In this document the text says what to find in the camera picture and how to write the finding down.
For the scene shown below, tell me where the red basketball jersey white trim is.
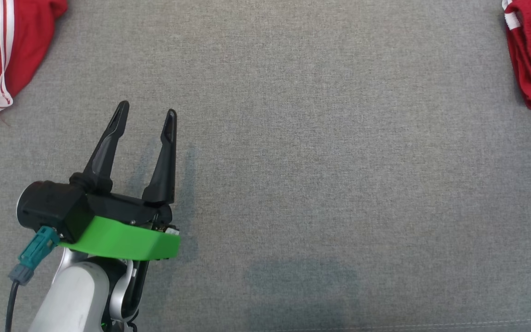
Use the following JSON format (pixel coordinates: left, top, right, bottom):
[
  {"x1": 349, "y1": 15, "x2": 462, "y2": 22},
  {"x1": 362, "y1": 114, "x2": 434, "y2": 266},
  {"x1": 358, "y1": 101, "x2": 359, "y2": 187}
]
[{"x1": 0, "y1": 0, "x2": 68, "y2": 127}]

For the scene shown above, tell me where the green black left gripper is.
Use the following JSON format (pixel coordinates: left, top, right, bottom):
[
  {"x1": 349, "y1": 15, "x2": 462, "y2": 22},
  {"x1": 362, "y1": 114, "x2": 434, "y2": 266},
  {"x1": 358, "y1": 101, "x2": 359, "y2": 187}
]
[{"x1": 57, "y1": 100, "x2": 181, "y2": 262}]

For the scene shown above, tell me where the thin black left camera cable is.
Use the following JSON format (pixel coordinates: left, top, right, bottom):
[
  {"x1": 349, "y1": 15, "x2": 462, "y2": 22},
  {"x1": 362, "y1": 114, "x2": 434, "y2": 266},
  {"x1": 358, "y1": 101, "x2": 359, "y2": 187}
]
[{"x1": 5, "y1": 280, "x2": 21, "y2": 332}]

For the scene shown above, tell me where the teal left camera connector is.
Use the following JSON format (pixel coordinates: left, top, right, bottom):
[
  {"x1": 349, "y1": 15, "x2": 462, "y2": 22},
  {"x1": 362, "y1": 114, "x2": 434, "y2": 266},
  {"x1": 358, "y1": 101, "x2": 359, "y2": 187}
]
[{"x1": 8, "y1": 226, "x2": 61, "y2": 286}]

